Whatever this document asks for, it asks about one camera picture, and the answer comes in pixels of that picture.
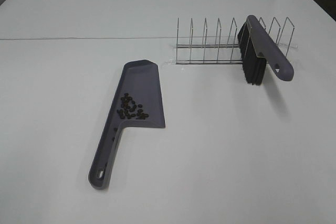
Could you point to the metal wire dish rack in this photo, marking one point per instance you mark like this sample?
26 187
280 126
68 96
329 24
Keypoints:
219 45

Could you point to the pile of coffee beans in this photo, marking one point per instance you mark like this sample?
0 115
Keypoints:
129 109

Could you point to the grey plastic dustpan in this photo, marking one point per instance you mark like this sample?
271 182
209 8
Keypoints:
141 80

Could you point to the grey hand brush black bristles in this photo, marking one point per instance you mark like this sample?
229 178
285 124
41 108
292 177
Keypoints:
258 50

